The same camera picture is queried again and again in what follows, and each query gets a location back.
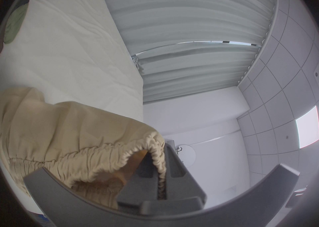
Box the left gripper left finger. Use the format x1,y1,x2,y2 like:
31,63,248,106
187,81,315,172
116,151,159,207

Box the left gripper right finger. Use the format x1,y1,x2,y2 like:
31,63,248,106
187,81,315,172
164,141,208,209

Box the beige shorts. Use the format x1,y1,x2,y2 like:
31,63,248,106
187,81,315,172
0,87,167,209

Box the bed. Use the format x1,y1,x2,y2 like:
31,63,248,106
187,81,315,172
0,0,144,215

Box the grey-green curtain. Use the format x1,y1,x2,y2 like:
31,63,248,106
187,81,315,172
95,0,279,56
133,44,262,104

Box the ceiling light panel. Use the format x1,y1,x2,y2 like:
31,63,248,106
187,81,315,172
295,105,319,149

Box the green garment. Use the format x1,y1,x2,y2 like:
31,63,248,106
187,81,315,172
4,4,29,45

